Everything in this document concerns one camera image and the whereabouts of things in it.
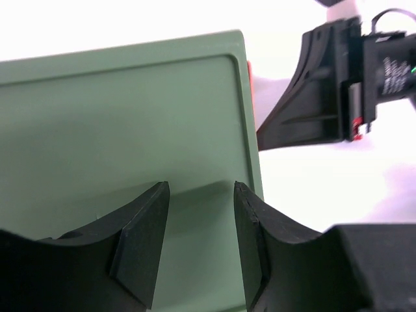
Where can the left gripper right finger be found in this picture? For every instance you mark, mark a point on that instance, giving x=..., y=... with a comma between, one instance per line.
x=353, y=267

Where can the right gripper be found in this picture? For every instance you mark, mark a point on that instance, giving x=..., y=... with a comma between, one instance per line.
x=340, y=78

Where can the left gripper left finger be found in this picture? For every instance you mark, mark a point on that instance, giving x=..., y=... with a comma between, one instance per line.
x=110, y=264

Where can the coral drawer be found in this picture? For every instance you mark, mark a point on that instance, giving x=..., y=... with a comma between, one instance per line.
x=249, y=66

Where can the green top drawer box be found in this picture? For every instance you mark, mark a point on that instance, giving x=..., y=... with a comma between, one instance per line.
x=83, y=134

